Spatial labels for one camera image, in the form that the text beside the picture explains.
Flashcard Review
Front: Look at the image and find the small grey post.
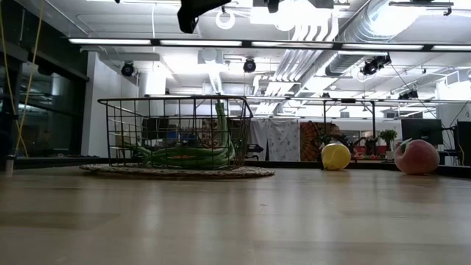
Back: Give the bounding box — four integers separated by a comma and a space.
4, 154, 15, 177

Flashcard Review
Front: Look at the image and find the white ceiling ring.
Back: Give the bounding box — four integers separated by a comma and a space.
214, 10, 236, 31

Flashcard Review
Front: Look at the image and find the black ceiling spotlight cluster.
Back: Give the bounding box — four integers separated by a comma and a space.
359, 54, 392, 77

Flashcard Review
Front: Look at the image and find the orange patterned hanging cloth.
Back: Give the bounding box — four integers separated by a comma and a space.
300, 121, 327, 162

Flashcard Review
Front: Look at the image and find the green long beans bundle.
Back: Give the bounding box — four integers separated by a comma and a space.
123, 101, 236, 169

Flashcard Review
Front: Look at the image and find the small potted plant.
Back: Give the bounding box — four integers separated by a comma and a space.
379, 129, 399, 160

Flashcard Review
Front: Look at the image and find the square wire basket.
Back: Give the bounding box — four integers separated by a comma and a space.
97, 94, 255, 171

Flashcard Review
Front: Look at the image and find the white hanging cloth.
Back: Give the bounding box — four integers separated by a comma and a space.
249, 118, 301, 162

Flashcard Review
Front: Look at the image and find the pink peach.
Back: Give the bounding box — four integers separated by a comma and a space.
394, 138, 441, 176

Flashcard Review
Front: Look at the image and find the black computer monitor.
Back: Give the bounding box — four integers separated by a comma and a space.
456, 120, 471, 166
400, 118, 444, 146

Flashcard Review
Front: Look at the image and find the yellow cable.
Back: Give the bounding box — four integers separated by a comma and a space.
0, 0, 46, 159

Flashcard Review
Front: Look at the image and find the long ceiling light bar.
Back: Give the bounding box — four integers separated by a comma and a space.
68, 36, 471, 52

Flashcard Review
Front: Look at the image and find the silver ventilation duct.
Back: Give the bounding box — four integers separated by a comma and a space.
325, 0, 428, 77

